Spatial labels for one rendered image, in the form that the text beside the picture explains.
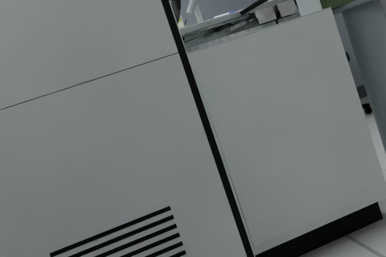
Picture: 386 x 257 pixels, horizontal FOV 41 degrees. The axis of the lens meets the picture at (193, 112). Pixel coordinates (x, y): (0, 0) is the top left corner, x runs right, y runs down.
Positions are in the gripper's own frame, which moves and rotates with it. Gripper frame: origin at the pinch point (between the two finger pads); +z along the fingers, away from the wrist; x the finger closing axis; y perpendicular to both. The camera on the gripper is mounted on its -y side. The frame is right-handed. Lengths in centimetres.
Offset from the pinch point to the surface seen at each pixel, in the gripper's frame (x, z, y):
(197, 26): -5.8, 2.3, -31.3
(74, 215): -10, 50, 81
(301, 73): 44, 35, 7
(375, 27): 67, 28, -36
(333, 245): 37, 97, 13
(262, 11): 30.8, 7.6, -14.5
